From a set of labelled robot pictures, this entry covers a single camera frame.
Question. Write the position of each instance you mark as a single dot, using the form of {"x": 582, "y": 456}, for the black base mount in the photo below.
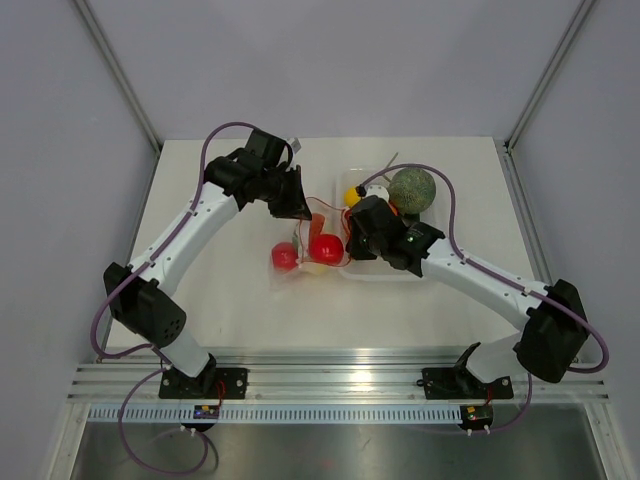
{"x": 457, "y": 383}
{"x": 214, "y": 382}

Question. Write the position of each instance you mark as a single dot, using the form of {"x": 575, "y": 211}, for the aluminium frame post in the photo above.
{"x": 91, "y": 23}
{"x": 551, "y": 70}

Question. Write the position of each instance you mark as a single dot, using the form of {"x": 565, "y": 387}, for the red tomato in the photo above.
{"x": 327, "y": 249}

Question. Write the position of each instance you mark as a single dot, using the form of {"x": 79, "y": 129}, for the right aluminium frame post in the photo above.
{"x": 551, "y": 70}

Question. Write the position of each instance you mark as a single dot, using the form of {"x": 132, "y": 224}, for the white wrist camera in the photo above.
{"x": 373, "y": 190}
{"x": 295, "y": 144}

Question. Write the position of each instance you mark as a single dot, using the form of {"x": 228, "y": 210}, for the watermelon slice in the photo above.
{"x": 316, "y": 227}

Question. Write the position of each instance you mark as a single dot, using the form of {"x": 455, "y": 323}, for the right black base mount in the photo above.
{"x": 457, "y": 383}

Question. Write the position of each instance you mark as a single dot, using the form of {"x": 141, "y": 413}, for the white plastic food tray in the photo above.
{"x": 378, "y": 270}

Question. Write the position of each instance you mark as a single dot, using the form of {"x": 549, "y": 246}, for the clear zip top bag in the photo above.
{"x": 337, "y": 223}

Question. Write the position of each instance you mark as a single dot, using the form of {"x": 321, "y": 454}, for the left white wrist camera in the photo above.
{"x": 295, "y": 144}

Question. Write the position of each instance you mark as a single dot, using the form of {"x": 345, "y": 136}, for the aluminium mounting rail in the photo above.
{"x": 285, "y": 376}

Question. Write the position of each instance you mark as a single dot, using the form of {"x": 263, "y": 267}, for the left aluminium frame post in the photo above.
{"x": 91, "y": 23}

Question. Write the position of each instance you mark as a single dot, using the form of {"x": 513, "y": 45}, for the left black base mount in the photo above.
{"x": 214, "y": 382}

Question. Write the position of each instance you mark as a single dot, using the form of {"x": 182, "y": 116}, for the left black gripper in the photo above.
{"x": 294, "y": 207}

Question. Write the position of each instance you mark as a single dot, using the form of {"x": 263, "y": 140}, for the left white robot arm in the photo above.
{"x": 139, "y": 295}

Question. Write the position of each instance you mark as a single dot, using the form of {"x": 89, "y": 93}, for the red apple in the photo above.
{"x": 284, "y": 257}

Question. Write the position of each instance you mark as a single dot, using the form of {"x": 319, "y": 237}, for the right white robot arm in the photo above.
{"x": 547, "y": 318}

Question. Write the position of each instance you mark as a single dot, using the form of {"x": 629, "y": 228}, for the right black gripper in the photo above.
{"x": 353, "y": 247}

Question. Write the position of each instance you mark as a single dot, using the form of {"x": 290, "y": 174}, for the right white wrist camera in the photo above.
{"x": 373, "y": 190}

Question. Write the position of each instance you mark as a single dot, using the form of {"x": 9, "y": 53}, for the green netted melon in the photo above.
{"x": 412, "y": 190}

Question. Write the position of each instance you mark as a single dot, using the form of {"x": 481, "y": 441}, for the white slotted cable duct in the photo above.
{"x": 277, "y": 414}

